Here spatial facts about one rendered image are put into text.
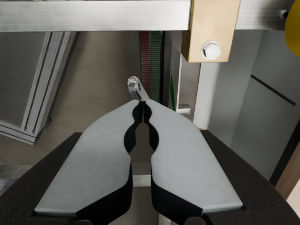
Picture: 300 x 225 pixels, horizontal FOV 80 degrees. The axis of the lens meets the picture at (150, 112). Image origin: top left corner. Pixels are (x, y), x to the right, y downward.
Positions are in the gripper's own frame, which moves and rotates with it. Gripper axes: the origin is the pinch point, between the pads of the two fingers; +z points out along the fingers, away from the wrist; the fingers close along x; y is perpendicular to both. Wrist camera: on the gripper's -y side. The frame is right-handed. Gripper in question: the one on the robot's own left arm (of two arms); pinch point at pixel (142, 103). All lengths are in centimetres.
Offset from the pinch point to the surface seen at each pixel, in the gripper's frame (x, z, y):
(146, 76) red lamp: 0.4, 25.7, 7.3
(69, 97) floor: -50, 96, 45
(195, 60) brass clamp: 6.2, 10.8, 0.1
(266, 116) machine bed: 27.8, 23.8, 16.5
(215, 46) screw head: 7.9, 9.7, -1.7
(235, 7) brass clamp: 9.8, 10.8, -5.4
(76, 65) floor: -41, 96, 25
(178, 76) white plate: 5.3, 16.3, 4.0
